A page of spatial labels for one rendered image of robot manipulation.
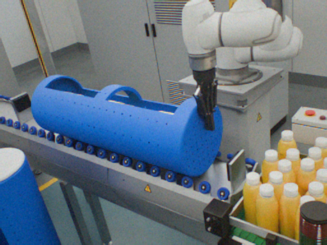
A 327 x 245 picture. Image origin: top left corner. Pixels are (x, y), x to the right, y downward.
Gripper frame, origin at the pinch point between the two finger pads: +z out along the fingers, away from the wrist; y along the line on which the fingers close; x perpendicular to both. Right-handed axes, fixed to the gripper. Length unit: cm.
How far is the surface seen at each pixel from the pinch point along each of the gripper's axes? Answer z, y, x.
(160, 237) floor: 116, 28, 68
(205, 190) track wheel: 20.0, -13.3, -4.1
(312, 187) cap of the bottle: 8.0, -10.4, -39.3
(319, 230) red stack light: -7, -41, -50
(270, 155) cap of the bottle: 8.0, -0.5, -22.6
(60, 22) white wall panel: 58, 293, 482
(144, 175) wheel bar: 23.2, -13.2, 25.0
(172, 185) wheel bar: 23.4, -13.3, 11.1
